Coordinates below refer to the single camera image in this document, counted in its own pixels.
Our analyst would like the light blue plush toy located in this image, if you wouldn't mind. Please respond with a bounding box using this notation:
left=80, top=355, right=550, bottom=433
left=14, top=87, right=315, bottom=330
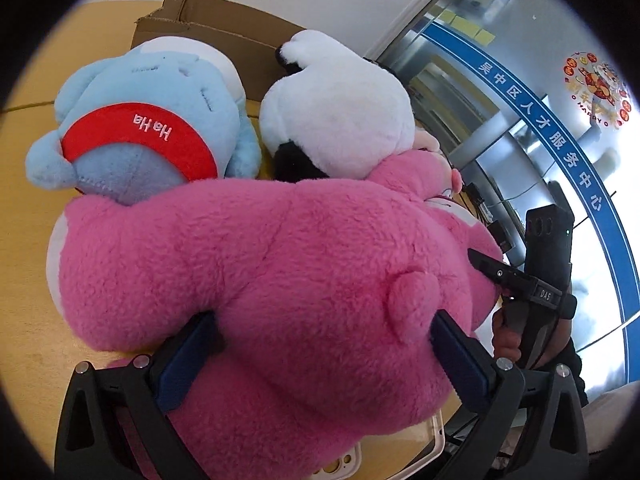
left=25, top=36, right=262, bottom=206

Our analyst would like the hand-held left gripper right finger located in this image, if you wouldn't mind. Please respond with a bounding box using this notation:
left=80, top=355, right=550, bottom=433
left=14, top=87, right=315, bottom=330
left=429, top=310, right=591, bottom=480

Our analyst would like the person's right hand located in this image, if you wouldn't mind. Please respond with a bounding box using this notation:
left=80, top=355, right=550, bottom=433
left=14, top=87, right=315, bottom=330
left=491, top=305, right=526, bottom=362

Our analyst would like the person's light clothing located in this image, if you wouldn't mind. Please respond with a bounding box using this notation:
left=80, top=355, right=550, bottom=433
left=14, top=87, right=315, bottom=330
left=580, top=380, right=640, bottom=480

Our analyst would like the pink plush toy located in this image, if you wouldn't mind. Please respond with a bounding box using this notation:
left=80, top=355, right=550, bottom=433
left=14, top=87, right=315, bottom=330
left=46, top=127, right=506, bottom=480

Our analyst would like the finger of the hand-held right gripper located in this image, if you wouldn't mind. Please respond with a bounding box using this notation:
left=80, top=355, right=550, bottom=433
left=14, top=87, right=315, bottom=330
left=467, top=249, right=534, bottom=307

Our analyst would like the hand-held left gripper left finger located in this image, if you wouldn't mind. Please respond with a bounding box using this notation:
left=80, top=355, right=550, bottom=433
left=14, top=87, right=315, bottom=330
left=54, top=312, right=226, bottom=480

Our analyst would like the blue window banner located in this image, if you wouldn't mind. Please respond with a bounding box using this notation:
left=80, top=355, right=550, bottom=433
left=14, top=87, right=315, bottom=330
left=424, top=21, right=640, bottom=353

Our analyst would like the person's right forearm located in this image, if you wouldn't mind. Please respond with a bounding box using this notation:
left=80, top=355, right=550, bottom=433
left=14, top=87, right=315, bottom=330
left=537, top=320, right=591, bottom=411

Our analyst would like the cardboard box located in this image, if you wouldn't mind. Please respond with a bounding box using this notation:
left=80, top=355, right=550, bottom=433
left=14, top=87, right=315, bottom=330
left=131, top=0, right=308, bottom=118

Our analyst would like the clear white phone case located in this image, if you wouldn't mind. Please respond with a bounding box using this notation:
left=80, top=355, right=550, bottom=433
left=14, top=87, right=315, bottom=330
left=310, top=407, right=446, bottom=480

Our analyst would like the round red window sticker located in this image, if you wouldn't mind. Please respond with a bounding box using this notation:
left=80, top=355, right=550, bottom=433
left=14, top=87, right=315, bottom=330
left=564, top=51, right=632, bottom=131

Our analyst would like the white plush toy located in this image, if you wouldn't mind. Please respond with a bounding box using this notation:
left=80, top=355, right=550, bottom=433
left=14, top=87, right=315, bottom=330
left=259, top=29, right=416, bottom=183

